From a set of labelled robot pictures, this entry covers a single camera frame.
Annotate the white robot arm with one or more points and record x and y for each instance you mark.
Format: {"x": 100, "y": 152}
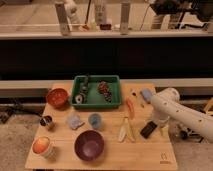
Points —
{"x": 166, "y": 105}

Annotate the red grapes toy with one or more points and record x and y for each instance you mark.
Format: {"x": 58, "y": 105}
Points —
{"x": 103, "y": 89}

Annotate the green plastic tray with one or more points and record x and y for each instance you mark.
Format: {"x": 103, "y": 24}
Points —
{"x": 95, "y": 100}

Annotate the black eraser block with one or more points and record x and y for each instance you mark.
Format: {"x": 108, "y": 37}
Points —
{"x": 148, "y": 129}

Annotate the small marker pen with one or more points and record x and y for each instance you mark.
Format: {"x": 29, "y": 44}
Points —
{"x": 133, "y": 93}

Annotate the red bowl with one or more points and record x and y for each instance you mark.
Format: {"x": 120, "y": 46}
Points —
{"x": 57, "y": 97}

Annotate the purple bowl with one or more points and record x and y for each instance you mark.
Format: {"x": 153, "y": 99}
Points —
{"x": 89, "y": 145}

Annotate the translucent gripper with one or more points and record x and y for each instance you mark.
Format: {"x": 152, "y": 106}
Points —
{"x": 164, "y": 130}

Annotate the yellow banana peel toy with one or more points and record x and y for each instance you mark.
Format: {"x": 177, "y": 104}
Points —
{"x": 126, "y": 131}

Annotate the crumpled blue cloth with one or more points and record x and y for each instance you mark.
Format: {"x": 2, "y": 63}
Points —
{"x": 74, "y": 121}

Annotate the metal can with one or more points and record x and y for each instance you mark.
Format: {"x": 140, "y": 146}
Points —
{"x": 47, "y": 122}

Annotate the orange carrot toy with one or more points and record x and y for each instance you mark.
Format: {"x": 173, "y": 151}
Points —
{"x": 130, "y": 108}

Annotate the black tool in tray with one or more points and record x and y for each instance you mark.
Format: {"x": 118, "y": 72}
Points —
{"x": 82, "y": 95}

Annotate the blue sponge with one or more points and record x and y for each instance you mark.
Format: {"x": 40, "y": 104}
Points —
{"x": 146, "y": 94}

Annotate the blue cup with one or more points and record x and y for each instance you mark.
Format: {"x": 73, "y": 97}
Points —
{"x": 95, "y": 120}

